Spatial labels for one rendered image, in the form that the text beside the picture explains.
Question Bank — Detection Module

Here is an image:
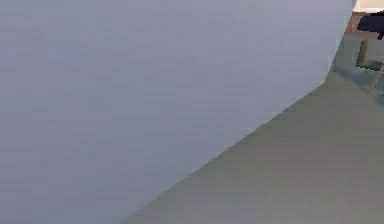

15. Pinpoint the teal patterned rug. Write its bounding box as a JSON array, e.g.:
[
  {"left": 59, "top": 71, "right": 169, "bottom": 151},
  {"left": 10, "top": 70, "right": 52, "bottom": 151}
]
[{"left": 347, "top": 65, "right": 384, "bottom": 108}]

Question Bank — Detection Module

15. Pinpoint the dark blue armchair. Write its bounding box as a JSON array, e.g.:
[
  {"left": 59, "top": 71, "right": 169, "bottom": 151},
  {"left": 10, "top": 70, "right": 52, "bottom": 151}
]
[{"left": 356, "top": 10, "right": 384, "bottom": 41}]

